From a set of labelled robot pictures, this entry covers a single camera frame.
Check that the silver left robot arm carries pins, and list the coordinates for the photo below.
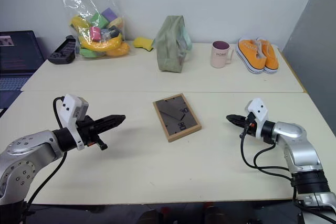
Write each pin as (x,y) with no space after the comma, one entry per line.
(29,142)

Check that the clear plastic bag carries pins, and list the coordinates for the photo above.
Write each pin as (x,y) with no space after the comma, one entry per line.
(86,6)

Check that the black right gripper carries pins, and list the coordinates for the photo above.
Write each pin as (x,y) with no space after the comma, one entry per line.
(250,127)

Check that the long yellow toy banana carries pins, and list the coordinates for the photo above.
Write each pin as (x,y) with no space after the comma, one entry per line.
(101,44)

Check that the grey partition panel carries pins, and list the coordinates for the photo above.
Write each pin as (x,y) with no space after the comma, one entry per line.
(312,51)

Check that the purple foam block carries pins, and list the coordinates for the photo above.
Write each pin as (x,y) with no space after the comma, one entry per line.
(110,14)

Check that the flat green foam block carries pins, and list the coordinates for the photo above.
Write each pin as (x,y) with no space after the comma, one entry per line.
(87,53)

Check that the black game controller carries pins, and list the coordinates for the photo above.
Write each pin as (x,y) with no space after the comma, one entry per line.
(61,52)

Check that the wooden picture frame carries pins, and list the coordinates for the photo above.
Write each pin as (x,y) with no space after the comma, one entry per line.
(176,117)

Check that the yellow sponge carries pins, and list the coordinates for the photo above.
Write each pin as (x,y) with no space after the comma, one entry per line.
(144,43)

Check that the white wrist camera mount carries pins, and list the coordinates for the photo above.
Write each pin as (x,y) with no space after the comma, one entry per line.
(258,111)
(68,108)

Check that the laptop computer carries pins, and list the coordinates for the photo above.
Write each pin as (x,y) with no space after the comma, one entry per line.
(18,56)

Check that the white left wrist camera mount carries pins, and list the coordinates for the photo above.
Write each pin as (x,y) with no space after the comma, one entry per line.
(68,108)

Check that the olive green fabric bag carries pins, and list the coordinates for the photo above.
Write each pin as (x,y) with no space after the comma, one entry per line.
(169,45)

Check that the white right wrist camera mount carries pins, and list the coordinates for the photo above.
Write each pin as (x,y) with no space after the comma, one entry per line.
(258,111)

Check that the short yellow toy banana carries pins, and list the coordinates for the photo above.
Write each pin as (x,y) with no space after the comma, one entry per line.
(78,23)

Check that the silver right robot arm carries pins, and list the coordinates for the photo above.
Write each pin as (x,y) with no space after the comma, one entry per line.
(299,145)

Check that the pink foam block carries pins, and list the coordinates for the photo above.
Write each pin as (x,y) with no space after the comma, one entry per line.
(95,34)

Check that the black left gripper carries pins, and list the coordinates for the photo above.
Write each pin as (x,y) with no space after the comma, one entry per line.
(88,129)

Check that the orange canvas sneaker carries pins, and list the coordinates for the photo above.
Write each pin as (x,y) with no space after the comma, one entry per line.
(250,53)
(270,56)

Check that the pink mug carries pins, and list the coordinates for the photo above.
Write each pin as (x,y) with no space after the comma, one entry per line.
(218,57)

